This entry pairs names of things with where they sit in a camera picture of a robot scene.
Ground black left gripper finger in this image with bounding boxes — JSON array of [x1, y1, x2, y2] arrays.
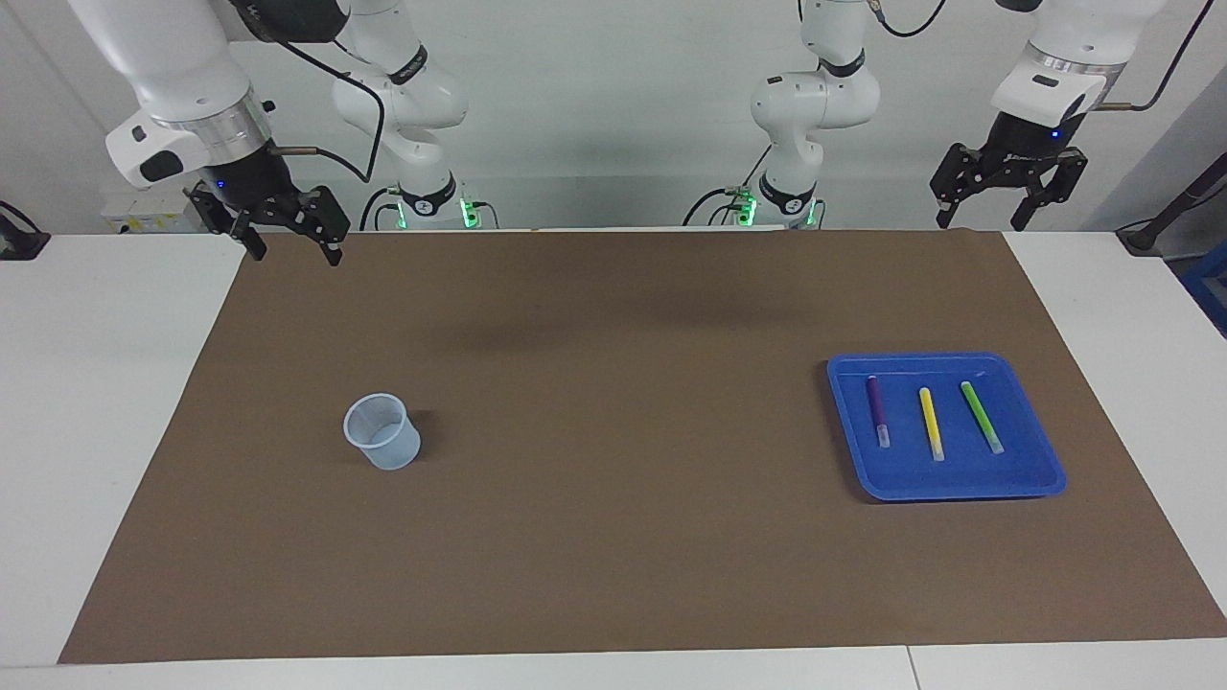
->
[[1009, 146, 1090, 234], [929, 143, 998, 230]]

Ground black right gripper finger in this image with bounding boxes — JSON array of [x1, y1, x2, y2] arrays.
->
[[185, 186, 268, 263], [290, 185, 352, 268]]

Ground green pen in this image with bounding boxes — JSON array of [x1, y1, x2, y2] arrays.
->
[[961, 380, 1007, 456]]

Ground purple pen white cap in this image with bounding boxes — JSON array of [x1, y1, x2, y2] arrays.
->
[[865, 375, 892, 449]]

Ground yellow pen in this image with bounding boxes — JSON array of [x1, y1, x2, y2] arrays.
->
[[917, 386, 947, 463]]

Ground blue plastic tray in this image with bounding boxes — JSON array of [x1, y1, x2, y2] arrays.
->
[[826, 352, 1068, 503]]

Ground black stand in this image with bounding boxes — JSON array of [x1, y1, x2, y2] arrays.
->
[[1115, 153, 1227, 256], [0, 199, 51, 262]]

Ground clear plastic cup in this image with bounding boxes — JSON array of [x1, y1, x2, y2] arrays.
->
[[343, 392, 423, 472]]

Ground brown table mat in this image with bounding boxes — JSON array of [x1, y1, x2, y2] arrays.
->
[[58, 228, 1227, 665]]

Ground black base cable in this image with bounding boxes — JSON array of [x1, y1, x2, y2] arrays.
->
[[359, 187, 404, 232], [683, 142, 774, 229]]

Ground white wall box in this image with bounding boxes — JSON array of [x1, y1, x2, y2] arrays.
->
[[101, 195, 207, 235]]

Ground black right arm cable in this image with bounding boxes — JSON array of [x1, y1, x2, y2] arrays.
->
[[230, 0, 387, 185]]

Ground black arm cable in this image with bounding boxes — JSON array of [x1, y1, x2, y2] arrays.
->
[[230, 0, 387, 185], [868, 0, 1215, 112]]

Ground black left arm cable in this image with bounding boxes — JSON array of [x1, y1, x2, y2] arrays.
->
[[868, 0, 1215, 112]]

